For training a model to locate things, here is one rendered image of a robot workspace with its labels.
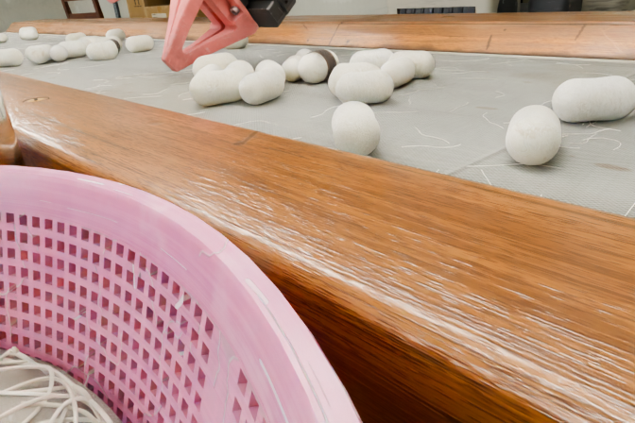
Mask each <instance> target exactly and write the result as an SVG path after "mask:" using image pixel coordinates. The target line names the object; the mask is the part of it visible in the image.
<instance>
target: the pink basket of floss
mask: <svg viewBox="0 0 635 423"><path fill-rule="evenodd" d="M12 347H17V348H18V349H19V351H20V352H21V353H23V354H25V355H28V356H30V357H33V358H36V359H39V360H42V361H44V362H47V363H49V364H52V365H54V366H56V367H58V368H60V369H62V370H63V371H65V372H66V373H68V374H69V375H70V376H72V377H73V378H75V379H76V380H77V381H79V382H80V383H82V384H83V385H85V386H86V387H87V388H89V389H90V390H91V391H92V392H94V393H95V394H96V395H97V396H98V397H100V398H101V399H102V400H103V401H104V402H105V403H106V404H107V405H108V406H109V407H110V408H111V409H112V410H113V412H114V413H115V414H116V415H117V416H118V417H119V418H120V420H121V421H122V422H123V423H363V422H362V420H361V418H360V416H359V414H358V412H357V411H356V409H355V407H354V405H353V403H352V400H351V398H350V396H349V394H348V392H347V390H346V388H345V387H344V385H343V383H342V382H341V380H340V379H339V377H338V376H337V375H336V373H335V371H334V369H333V367H332V366H331V364H330V362H329V361H328V359H327V358H326V356H325V354H324V353H323V351H322V349H321V348H320V346H319V344H318V342H317V340H316V339H315V337H314V336H313V334H312V333H311V331H309V330H308V328H307V327H306V326H305V324H304V323H303V322H302V320H301V319H300V317H299V316H298V315H297V313H296V312H295V311H294V309H293V308H292V307H291V305H290V304H289V303H288V301H287V300H286V299H285V297H284V296H283V294H282V293H281V292H280V291H279V289H278V288H277V287H276V286H275V285H274V284H273V283H272V282H271V280H270V279H269V278H268V277H267V276H266V275H265V274H264V273H263V272H262V271H261V270H260V269H259V268H258V266H257V265H256V264H255V263H254V262H253V261H252V260H251V259H250V258H249V257H248V256H247V255H246V254H245V253H243V252H242V251H241V250H240V249H239V248H238V247H236V246H235V245H234V244H233V243H232V242H231V241H229V240H228V239H227V238H226V237H225V236H224V235H222V234H221V233H220V232H218V231H217V230H215V229H214V228H212V227H210V226H209V225H208V224H206V223H205V222H203V221H202V220H200V219H199V218H197V217H196V216H194V215H193V214H192V213H190V212H188V211H185V210H183V209H182V208H180V207H178V206H176V205H174V204H172V203H171V202H168V201H166V200H164V199H161V198H159V197H157V196H155V195H152V194H150V193H147V192H145V191H142V190H139V189H136V188H133V187H130V186H128V185H125V184H122V183H119V182H115V181H111V180H107V179H104V178H97V177H93V176H87V175H82V174H78V173H73V172H67V171H61V170H53V169H46V168H37V167H25V166H15V165H0V348H1V349H4V350H9V349H12Z"/></svg>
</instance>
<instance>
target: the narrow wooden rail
mask: <svg viewBox="0 0 635 423"><path fill-rule="evenodd" d="M0 90H1V93H2V95H3V98H4V101H5V104H6V107H7V110H8V113H9V118H10V121H11V123H12V126H13V129H14V132H15V135H16V138H17V141H18V144H19V146H20V149H21V152H22V155H23V158H24V161H25V164H26V167H37V168H46V169H53V170H61V171H67V172H73V173H78V174H82V175H87V176H93V177H97V178H104V179H107V180H111V181H115V182H119V183H122V184H125V185H128V186H130V187H133V188H136V189H139V190H142V191H145V192H147V193H150V194H152V195H155V196H157V197H159V198H161V199H164V200H166V201H168V202H171V203H172V204H174V205H176V206H178V207H180V208H182V209H183V210H185V211H187V212H190V213H192V214H193V215H194V216H196V217H197V218H199V219H200V220H202V221H203V222H205V223H206V224H208V225H209V226H210V227H212V228H214V229H215V230H217V231H218V232H220V233H221V234H222V235H224V236H225V237H226V238H227V239H228V240H229V241H231V242H232V243H233V244H234V245H235V246H236V247H238V248H239V249H240V250H241V251H242V252H243V253H245V254H246V255H247V256H248V257H249V258H250V259H251V260H252V261H253V262H254V263H255V264H256V265H257V266H258V268H259V269H260V270H261V271H262V272H263V273H264V274H265V275H266V276H267V277H268V278H269V279H270V280H271V282H272V283H273V284H274V285H275V286H276V287H277V288H278V289H279V291H280V292H281V293H282V294H283V296H284V297H285V299H286V300H287V301H288V303H289V304H290V305H291V307H292V308H293V309H294V311H295V312H296V313H297V315H298V316H299V317H300V319H301V320H302V322H303V323H304V324H305V326H306V327H307V328H308V330H309V331H311V333H312V334H313V336H314V337H315V339H316V340H317V343H318V344H319V346H320V348H321V349H322V351H323V353H324V354H325V356H326V358H327V359H328V361H329V362H330V364H331V366H332V367H333V369H334V371H335V373H336V375H337V376H338V377H339V379H340V380H341V382H342V383H343V385H344V387H345V388H346V390H347V392H348V394H349V396H350V398H351V400H352V403H353V405H354V407H355V409H356V411H357V412H358V414H359V416H360V418H361V420H362V422H363V423H635V218H633V217H628V216H624V215H621V214H616V213H612V212H608V211H600V210H597V209H592V208H588V207H584V206H579V205H576V204H572V203H568V202H563V201H559V200H555V199H551V198H547V197H543V196H538V195H532V194H527V193H523V192H519V191H514V190H510V189H507V188H503V187H498V186H494V185H490V184H486V183H482V182H478V181H473V180H469V179H465V178H458V177H454V176H449V175H445V174H441V173H438V172H433V171H429V170H425V169H420V168H417V167H413V166H408V165H404V164H400V163H396V162H392V161H384V160H380V159H376V158H373V157H368V156H364V155H360V154H355V153H352V152H348V151H343V150H339V149H335V148H331V147H327V146H323V145H318V144H311V143H307V142H303V141H299V140H295V139H290V138H286V137H283V136H278V135H274V134H270V133H265V132H262V131H258V130H253V129H249V128H245V127H238V126H234V125H230V124H225V123H221V122H217V121H213V120H209V119H205V118H200V117H196V116H193V115H188V114H184V113H180V112H176V111H172V110H165V109H160V108H156V107H152V106H148V105H144V104H140V103H135V102H131V101H128V100H123V99H119V98H115V97H111V96H106V95H103V94H99V93H91V92H87V91H82V90H79V89H75V88H70V87H66V86H62V85H58V84H54V83H50V82H46V81H41V80H38V79H34V78H29V77H25V76H17V75H14V74H10V73H5V72H1V71H0Z"/></svg>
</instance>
